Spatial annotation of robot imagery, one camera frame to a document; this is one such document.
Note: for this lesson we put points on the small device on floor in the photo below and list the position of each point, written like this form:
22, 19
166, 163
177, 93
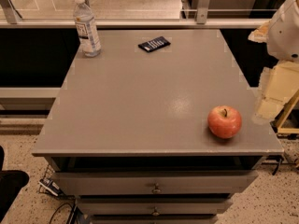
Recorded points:
49, 185

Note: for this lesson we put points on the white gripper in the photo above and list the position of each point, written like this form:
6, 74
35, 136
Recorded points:
284, 34

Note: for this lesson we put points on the blue rxbar blueberry bar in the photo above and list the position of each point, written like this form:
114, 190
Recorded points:
150, 45

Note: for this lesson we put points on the top grey drawer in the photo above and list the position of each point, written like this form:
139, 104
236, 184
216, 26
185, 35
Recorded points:
154, 183

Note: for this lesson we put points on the clear plastic water bottle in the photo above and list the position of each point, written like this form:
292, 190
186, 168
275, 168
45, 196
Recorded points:
86, 28

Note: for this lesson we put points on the red apple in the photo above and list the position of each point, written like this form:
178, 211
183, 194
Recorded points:
224, 121

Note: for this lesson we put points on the middle grey drawer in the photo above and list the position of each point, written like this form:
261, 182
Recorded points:
155, 206

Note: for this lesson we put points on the grey drawer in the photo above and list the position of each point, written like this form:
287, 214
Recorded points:
155, 206
154, 183

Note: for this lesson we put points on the metal railing frame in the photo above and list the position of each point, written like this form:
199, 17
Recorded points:
118, 14

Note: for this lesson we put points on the grey drawer cabinet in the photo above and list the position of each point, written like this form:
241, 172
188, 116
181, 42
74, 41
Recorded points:
127, 110

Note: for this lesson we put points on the black chair seat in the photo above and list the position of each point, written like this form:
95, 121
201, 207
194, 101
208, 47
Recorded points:
11, 182

